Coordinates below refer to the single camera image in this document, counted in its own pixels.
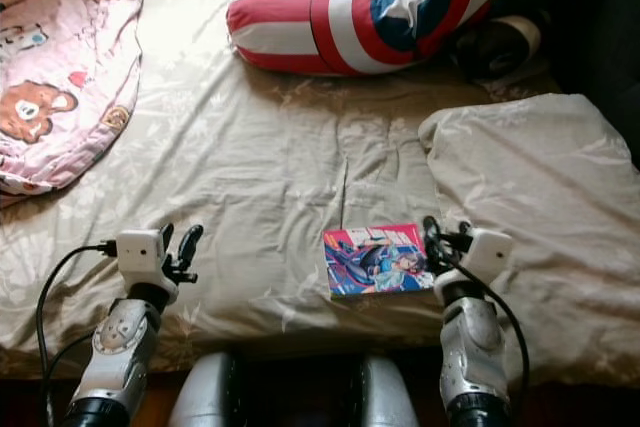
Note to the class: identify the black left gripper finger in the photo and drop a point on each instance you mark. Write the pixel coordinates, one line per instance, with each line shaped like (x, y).
(165, 231)
(190, 241)

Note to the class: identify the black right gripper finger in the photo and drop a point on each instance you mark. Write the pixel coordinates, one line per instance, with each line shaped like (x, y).
(464, 228)
(431, 237)

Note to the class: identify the colourful manga book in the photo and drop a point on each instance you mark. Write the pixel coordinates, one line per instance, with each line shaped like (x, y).
(375, 260)

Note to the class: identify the plain off-white pillow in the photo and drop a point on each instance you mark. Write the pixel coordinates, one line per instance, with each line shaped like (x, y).
(530, 177)

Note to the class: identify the pink cartoon print blanket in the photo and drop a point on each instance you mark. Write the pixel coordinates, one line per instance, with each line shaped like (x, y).
(60, 57)

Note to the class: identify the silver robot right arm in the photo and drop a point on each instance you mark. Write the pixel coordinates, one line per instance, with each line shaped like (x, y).
(470, 347)

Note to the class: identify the bed with beige floral sheet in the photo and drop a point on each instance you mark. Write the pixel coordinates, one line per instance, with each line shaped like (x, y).
(260, 147)

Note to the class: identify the silver robot left leg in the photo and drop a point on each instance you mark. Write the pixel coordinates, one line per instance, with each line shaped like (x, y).
(205, 397)

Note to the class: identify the silver robot leg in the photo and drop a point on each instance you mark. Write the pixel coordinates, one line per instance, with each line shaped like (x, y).
(205, 397)
(390, 402)

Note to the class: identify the silver robot right leg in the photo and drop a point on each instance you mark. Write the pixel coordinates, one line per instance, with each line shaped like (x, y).
(390, 402)

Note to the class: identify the dark brown plush toy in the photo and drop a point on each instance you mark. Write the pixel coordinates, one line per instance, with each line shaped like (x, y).
(495, 47)

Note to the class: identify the red white blue shield bolster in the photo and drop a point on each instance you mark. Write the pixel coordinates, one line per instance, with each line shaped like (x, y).
(340, 32)

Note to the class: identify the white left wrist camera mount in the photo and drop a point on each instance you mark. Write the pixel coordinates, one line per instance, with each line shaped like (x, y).
(140, 252)

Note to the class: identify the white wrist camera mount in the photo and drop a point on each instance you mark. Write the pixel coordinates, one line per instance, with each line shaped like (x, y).
(488, 252)
(140, 252)

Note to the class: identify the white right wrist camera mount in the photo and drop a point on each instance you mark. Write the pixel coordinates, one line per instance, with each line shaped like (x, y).
(488, 252)

